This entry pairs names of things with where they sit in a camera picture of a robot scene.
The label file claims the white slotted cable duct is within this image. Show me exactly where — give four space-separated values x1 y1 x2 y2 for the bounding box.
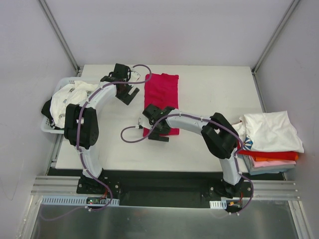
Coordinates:
42 196 120 207
209 200 227 210

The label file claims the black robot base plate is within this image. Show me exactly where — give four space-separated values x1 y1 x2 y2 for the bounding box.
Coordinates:
76 170 253 209

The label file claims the white plastic laundry basket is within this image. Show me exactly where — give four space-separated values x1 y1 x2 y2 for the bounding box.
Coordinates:
40 77 100 135

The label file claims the grey folded t-shirt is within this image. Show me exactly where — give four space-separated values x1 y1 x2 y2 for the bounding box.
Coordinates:
242 155 295 175

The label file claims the red folded t-shirt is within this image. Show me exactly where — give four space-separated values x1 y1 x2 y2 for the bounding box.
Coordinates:
238 150 299 161

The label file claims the white floral print t-shirt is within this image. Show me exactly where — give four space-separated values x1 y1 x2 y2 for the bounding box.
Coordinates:
50 81 98 128

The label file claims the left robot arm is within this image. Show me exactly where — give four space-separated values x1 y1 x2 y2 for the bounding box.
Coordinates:
64 63 139 194

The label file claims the black garment in basket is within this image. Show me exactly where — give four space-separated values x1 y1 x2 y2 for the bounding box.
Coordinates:
41 98 52 119

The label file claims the white slotted cable duct left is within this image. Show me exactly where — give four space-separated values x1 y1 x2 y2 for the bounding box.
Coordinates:
42 196 120 207

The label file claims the aluminium front rail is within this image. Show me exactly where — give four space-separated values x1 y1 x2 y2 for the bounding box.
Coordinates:
31 176 301 201

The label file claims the white folded t-shirt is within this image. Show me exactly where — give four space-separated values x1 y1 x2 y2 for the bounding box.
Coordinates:
232 111 304 153

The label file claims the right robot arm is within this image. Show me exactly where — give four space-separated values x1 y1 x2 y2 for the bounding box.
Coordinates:
143 104 244 198

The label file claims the aluminium frame post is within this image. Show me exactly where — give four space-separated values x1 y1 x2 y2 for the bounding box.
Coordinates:
252 0 302 76
37 0 81 76

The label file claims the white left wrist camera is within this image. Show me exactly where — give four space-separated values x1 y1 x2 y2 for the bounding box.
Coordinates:
130 67 141 82

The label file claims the white slotted cable duct right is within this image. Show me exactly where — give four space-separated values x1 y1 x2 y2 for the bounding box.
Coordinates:
209 200 227 210

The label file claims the pink folded t-shirt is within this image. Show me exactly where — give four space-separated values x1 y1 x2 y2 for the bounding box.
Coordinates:
252 160 296 168

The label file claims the aluminium frame post right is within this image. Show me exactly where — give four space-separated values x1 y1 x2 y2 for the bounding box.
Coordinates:
252 0 302 76

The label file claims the aluminium frame post left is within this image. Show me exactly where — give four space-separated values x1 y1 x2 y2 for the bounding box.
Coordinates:
37 0 81 76

